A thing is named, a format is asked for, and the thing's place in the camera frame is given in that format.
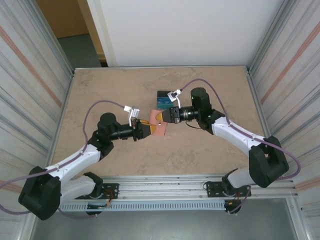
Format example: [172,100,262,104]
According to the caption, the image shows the pink card wallet blue sleeves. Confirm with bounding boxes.
[148,108,168,137]

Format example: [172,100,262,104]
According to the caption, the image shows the blue green box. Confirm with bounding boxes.
[156,89,176,110]

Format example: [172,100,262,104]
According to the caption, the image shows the brown wooden door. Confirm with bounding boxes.
[36,0,90,40]

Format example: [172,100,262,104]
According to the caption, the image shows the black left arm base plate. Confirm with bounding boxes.
[98,183,120,200]

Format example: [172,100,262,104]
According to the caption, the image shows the aluminium mounting rail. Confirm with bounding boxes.
[29,174,298,201]

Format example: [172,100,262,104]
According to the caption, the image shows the slotted grey cable duct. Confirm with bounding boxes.
[36,201,227,212]

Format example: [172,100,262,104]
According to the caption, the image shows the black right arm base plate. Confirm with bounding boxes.
[203,181,251,199]

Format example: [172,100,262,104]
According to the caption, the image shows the black cable connector block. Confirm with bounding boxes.
[86,202,112,216]
[224,199,242,216]

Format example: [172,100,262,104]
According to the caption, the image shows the translucent right enclosure panel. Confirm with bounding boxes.
[246,0,320,240]

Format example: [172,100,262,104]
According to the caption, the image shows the translucent enclosure panel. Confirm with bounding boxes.
[0,0,76,240]
[246,0,320,240]

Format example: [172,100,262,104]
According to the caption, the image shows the tan door frame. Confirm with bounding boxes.
[76,0,110,68]

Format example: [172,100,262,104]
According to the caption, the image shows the translucent left enclosure panel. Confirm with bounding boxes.
[0,0,76,240]

